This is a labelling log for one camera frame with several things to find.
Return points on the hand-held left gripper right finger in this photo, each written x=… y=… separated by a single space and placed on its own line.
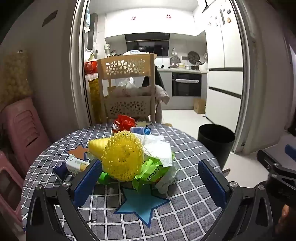
x=211 y=183

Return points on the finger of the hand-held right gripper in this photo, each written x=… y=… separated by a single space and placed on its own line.
x=270 y=160
x=291 y=151

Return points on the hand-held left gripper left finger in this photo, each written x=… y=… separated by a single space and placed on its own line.
x=87 y=183

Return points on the blue snack packet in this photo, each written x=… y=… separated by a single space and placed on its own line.
x=60 y=171

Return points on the person's right hand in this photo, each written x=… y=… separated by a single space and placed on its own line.
x=284 y=216

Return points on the white lotion tube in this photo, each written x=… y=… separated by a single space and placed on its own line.
x=75 y=165

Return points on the grey checked star tablecloth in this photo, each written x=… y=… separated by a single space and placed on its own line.
x=185 y=208

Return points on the black trash bin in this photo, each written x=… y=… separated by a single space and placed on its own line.
x=215 y=143

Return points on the yellow foam net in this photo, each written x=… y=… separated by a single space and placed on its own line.
x=120 y=157

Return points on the green plastic wrapper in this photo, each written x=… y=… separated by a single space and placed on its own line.
x=150 y=172

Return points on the white paper towel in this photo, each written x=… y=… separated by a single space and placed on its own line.
x=157 y=148

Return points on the red plastic bag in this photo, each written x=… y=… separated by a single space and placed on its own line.
x=123 y=121

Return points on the blue plastic bag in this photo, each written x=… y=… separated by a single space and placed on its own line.
x=138 y=130

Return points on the cardboard box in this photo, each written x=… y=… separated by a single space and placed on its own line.
x=198 y=105

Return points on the pink plastic stool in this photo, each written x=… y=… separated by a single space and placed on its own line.
x=9 y=185

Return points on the pink plastic chair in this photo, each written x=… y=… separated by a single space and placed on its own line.
x=23 y=129

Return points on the white refrigerator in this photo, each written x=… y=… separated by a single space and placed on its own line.
x=222 y=81

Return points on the black built-in oven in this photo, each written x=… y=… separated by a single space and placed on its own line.
x=186 y=87

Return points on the white plastic bags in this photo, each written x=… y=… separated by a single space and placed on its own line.
x=127 y=89

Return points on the beige hanging cloth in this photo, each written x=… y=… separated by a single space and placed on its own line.
x=161 y=93

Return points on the red plastic basket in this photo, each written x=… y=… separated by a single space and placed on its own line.
x=90 y=67

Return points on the beige plastic storage rack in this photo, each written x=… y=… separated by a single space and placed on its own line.
x=124 y=66

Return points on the round dark pan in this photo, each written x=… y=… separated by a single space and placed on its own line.
x=193 y=57

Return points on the black range hood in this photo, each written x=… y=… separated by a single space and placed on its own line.
x=148 y=45

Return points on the white upper cabinets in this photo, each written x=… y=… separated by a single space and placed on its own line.
x=150 y=23

